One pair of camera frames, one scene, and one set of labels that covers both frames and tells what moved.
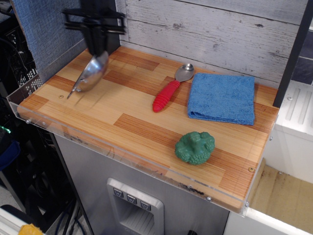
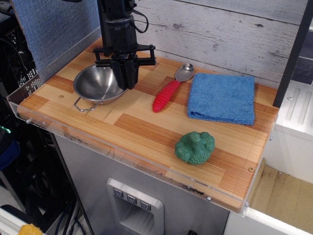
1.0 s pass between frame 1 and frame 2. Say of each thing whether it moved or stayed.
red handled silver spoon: stayed
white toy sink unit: stayed
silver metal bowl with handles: moved
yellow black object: stayed
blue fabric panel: stayed
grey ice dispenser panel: stayed
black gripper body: moved
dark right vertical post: stayed
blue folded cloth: stayed
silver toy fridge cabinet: stayed
